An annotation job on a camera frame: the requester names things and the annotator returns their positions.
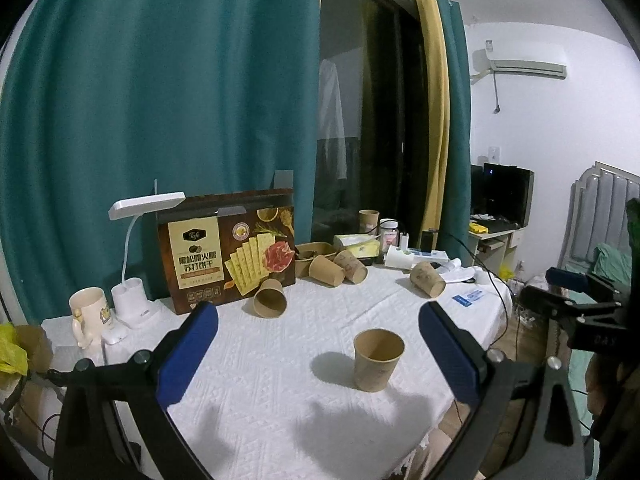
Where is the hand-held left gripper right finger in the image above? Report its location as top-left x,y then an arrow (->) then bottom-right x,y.
418,301 -> 587,480

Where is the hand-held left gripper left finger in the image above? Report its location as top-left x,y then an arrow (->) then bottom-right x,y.
47,301 -> 221,480

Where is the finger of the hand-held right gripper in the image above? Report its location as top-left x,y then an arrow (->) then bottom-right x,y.
519,284 -> 624,322
544,266 -> 627,304

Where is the green cloth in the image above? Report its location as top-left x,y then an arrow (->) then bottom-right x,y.
594,242 -> 634,286

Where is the blue white card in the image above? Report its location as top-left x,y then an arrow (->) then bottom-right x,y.
451,288 -> 487,306

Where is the white desk lamp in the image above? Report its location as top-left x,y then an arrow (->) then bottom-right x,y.
108,191 -> 187,330

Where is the white computer desk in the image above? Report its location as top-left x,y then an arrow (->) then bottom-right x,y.
467,217 -> 527,267

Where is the grey padded headboard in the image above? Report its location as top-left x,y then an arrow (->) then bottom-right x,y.
559,161 -> 640,286

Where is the brown cracker box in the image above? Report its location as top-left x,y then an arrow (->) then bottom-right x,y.
157,189 -> 297,316

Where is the white textured tablecloth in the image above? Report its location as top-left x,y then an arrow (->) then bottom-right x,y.
40,255 -> 516,480

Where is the white power strip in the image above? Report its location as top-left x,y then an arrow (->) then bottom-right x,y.
383,244 -> 454,271

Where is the black computer monitor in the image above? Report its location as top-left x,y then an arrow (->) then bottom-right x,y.
470,162 -> 535,226

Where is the white ceramic mug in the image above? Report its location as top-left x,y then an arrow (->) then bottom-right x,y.
68,287 -> 111,348

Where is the clear jar with white lid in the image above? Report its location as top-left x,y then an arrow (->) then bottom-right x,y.
378,218 -> 400,251

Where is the yellow green tissue box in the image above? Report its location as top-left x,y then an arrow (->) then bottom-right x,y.
333,233 -> 382,261

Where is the brown paper bowl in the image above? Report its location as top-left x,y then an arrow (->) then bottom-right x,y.
295,242 -> 339,277

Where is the yellow plastic bag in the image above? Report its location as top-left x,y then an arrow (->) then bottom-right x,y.
0,322 -> 29,376

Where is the narrow teal curtain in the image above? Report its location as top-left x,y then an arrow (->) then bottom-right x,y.
432,0 -> 473,261

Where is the white air conditioner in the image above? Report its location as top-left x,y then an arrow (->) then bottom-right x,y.
470,44 -> 569,81

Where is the yellow curtain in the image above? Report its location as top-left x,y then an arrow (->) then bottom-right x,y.
402,0 -> 452,233

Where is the wide teal curtain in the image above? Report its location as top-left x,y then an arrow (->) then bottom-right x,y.
0,0 -> 323,328

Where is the black cable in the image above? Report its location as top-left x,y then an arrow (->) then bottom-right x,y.
439,231 -> 512,353

